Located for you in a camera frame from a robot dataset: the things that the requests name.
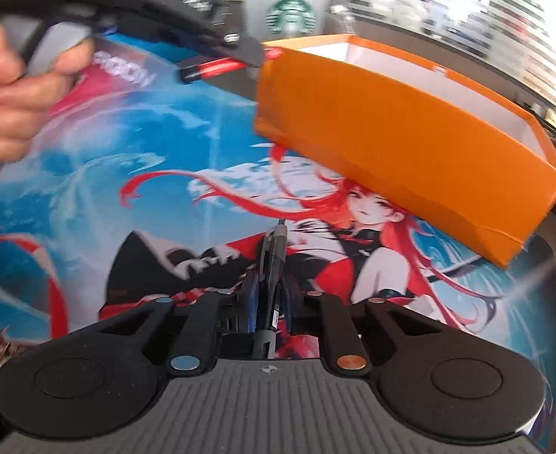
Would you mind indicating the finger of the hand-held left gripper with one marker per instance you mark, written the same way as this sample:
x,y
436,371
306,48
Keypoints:
x,y
247,54
188,42

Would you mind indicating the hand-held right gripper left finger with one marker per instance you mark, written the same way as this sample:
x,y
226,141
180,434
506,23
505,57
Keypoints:
x,y
252,291

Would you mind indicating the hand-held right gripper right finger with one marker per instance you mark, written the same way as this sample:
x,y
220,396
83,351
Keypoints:
x,y
288,295

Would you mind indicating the red marker pen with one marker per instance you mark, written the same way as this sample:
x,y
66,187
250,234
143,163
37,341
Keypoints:
x,y
211,68

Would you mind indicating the black pen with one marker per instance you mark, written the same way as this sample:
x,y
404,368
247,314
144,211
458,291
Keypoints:
x,y
278,246

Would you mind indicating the orange cardboard box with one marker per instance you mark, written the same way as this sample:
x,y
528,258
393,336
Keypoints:
x,y
377,127

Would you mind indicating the person's left hand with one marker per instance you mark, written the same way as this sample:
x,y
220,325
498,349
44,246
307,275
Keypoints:
x,y
13,104

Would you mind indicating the translucent plastic cup green logo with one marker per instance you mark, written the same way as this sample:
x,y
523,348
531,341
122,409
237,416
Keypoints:
x,y
289,14

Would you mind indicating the printed desk mat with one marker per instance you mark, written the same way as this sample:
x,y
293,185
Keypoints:
x,y
117,175

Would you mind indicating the frosted glass desk partition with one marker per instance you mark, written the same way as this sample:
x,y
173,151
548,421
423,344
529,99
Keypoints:
x,y
495,9

